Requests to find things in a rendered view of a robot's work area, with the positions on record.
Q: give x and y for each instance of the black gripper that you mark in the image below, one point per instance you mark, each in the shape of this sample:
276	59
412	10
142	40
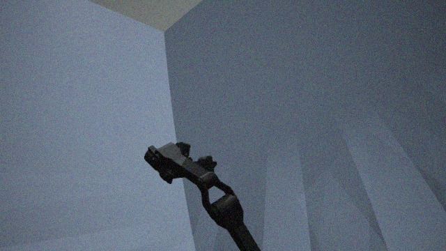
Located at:
205	162

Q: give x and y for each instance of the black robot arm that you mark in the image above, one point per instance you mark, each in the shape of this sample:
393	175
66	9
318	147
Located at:
172	160

